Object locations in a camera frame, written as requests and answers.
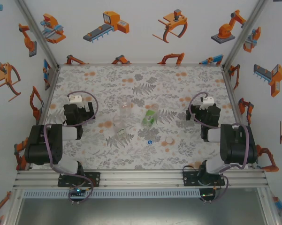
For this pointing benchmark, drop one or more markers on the translucent bottle cap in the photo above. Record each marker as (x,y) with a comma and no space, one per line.
(117,120)

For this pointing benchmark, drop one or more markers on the white bottle cap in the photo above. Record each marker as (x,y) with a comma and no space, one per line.
(169,140)

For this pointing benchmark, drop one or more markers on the plain clear plastic bottle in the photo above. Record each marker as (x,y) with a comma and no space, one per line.
(125,110)

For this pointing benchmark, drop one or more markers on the clear bottle with green label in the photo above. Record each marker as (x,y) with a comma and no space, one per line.
(148,118)

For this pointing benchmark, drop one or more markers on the blue bottle cap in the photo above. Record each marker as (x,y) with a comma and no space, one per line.
(150,142)

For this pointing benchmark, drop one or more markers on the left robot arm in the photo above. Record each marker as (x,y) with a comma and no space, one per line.
(42,145)

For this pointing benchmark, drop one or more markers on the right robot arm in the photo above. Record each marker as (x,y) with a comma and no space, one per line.
(237,145)

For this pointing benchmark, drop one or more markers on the floral patterned table cover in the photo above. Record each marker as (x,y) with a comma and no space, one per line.
(108,79)

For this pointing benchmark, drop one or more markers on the small circuit board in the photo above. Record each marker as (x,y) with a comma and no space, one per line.
(76,191)
(207,194)

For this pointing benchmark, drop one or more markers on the grey metal base panel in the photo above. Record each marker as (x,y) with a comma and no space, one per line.
(140,213)

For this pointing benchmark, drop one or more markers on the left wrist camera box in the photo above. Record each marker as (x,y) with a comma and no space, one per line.
(75,99)

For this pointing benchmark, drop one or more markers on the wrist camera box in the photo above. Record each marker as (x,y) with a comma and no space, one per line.
(207,102)
(75,99)

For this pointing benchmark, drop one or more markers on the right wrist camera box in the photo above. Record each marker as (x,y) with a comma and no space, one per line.
(207,102)

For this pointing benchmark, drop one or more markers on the aluminium back rail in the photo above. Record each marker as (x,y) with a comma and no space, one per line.
(140,64)

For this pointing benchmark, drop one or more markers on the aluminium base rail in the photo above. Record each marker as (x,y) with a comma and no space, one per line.
(140,179)

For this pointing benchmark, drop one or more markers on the aluminium frame post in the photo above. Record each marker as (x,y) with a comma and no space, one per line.
(38,35)
(244,35)

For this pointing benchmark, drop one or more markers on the aluminium frame leg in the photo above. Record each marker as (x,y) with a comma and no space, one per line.
(12,208)
(268,208)

